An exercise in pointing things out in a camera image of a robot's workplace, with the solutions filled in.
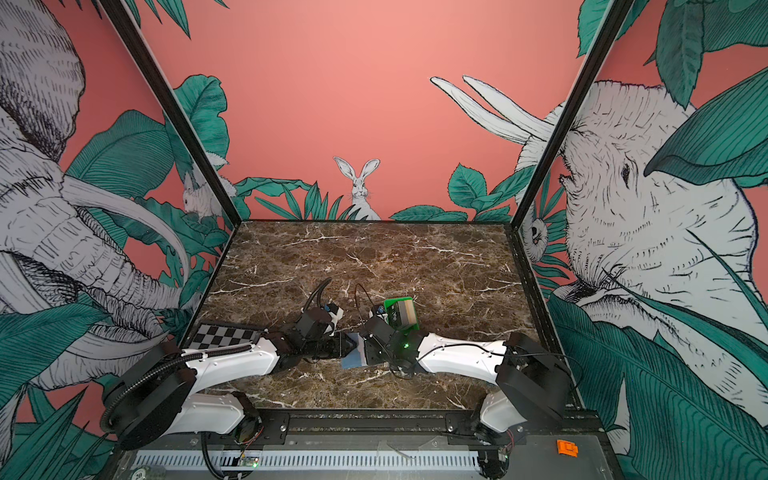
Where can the blue leather card holder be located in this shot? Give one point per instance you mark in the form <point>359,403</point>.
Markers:
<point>355,358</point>

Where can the orange connector clip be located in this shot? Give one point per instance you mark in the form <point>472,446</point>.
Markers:
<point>567,448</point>

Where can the left black frame post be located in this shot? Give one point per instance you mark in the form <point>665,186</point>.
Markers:
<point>125,26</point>

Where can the checkerboard calibration board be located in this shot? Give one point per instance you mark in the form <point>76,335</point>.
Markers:
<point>211,336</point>

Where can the gold credit card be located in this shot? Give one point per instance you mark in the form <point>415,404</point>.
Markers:
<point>407,313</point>

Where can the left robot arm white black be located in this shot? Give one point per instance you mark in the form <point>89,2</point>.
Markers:
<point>166,392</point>

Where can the black front mounting rail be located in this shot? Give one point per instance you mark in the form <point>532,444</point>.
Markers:
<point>458,427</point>

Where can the right black frame post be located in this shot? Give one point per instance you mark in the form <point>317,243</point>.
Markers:
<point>605,37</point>

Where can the green plastic card tray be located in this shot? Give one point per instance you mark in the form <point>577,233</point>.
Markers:
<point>393,314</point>

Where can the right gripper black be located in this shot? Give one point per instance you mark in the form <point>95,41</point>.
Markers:
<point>371,354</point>

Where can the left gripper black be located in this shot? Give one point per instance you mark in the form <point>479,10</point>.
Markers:
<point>344,346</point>

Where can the black frame post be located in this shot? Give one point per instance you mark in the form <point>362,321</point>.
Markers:
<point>125,26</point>
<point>605,37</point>

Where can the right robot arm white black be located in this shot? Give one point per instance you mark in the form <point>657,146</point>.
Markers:
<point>534,384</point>

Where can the white slotted cable duct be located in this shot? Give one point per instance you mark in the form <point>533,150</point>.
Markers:
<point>329,460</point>

